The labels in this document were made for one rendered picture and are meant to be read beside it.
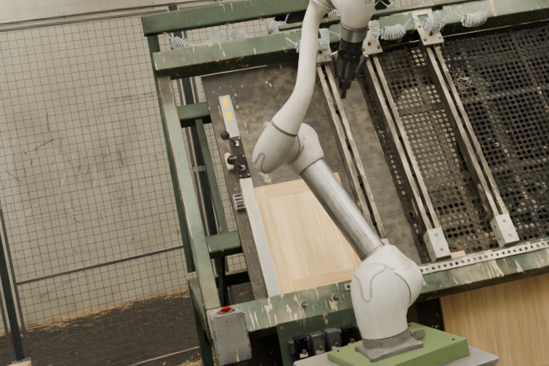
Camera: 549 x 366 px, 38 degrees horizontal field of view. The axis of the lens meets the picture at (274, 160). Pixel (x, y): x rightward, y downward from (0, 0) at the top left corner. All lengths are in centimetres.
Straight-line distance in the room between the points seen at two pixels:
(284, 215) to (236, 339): 66
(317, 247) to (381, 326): 78
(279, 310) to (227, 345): 33
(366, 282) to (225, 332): 59
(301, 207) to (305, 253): 21
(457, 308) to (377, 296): 106
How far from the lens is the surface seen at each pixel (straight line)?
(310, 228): 328
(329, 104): 351
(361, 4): 248
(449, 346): 258
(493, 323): 364
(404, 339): 260
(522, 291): 367
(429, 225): 331
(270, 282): 315
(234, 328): 286
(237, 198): 330
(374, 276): 255
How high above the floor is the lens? 159
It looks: 3 degrees down
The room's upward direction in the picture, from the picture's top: 10 degrees counter-clockwise
